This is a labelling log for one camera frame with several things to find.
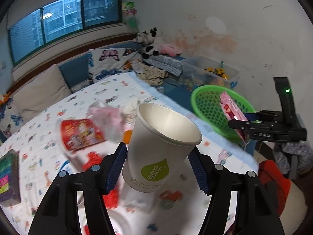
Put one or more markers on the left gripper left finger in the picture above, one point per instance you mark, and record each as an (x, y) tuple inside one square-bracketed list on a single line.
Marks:
[(58, 210)]

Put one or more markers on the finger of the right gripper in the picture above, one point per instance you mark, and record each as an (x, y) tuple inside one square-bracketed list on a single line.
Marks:
[(244, 124)]

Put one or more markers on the pink snack wrapper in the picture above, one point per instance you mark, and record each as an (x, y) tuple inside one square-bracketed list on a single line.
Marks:
[(230, 108)]

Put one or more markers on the red instant noodle cup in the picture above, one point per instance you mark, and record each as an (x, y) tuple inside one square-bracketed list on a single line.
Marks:
[(77, 134)]

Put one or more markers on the white paper cup green logo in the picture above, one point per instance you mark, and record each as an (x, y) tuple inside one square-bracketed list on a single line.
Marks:
[(160, 142)]

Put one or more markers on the pink clear plastic bag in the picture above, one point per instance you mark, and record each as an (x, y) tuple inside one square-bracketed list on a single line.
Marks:
[(114, 122)]

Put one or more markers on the red bag on floor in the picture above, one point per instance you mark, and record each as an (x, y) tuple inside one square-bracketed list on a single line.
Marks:
[(275, 183)]

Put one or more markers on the green plastic mesh basket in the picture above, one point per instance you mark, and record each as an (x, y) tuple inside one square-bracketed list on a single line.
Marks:
[(205, 101)]

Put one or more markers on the yellow toy truck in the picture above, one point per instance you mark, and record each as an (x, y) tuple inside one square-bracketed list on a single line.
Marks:
[(218, 71)]

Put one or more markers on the colourful box on table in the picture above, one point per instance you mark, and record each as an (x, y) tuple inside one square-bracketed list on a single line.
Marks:
[(10, 187)]

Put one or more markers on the clear plastic toy bin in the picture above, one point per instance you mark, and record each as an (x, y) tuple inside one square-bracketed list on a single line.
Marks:
[(199, 71)]

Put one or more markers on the printed white table blanket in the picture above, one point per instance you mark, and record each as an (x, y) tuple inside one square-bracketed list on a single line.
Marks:
[(180, 205)]

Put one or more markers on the grey patterned cloth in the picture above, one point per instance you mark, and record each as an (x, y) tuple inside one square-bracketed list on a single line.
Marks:
[(167, 64)]

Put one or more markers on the beige crumpled clothing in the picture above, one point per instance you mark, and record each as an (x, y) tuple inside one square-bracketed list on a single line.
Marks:
[(152, 75)]

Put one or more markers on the pink plush toy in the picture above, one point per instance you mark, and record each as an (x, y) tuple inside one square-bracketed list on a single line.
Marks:
[(169, 49)]

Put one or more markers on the beige cushion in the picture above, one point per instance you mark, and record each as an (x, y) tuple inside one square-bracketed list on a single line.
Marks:
[(46, 89)]

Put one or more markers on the orange plush toy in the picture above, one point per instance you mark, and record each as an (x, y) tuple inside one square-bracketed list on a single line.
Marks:
[(4, 98)]

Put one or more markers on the black white plush cow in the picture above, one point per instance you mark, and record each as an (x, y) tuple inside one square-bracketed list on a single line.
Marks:
[(151, 41)]

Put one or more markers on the blue sofa cushion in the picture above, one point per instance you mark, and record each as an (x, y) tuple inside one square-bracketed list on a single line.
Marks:
[(76, 73)]

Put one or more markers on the butterfly print pillow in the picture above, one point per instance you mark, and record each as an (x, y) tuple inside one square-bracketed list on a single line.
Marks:
[(110, 61)]

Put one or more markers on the paper flower decoration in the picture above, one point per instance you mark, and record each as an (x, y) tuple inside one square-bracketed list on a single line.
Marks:
[(130, 12)]

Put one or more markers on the window with green frame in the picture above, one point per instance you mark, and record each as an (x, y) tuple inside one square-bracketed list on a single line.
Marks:
[(56, 21)]

